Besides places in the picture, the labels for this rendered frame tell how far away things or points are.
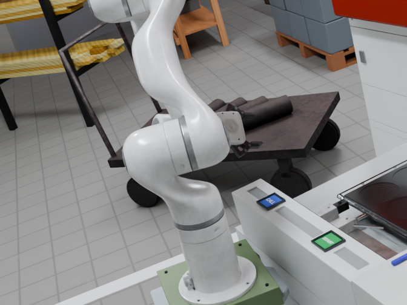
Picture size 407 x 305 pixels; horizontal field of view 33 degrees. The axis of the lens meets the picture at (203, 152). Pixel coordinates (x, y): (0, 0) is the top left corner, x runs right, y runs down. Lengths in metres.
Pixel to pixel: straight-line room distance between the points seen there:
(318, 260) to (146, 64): 0.57
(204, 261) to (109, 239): 2.36
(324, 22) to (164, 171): 3.87
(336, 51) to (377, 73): 3.12
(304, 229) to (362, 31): 0.80
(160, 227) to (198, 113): 2.40
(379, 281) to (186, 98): 0.54
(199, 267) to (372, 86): 0.95
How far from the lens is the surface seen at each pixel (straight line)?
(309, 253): 1.54
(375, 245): 1.65
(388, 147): 2.33
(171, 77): 1.50
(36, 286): 3.78
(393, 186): 1.83
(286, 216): 1.68
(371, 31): 2.16
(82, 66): 5.71
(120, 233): 3.92
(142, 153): 1.45
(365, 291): 1.38
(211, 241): 1.54
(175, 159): 1.45
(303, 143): 3.48
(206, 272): 1.59
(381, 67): 2.18
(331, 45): 5.29
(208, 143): 1.44
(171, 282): 1.72
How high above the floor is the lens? 1.81
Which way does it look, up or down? 23 degrees down
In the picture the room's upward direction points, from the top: 17 degrees counter-clockwise
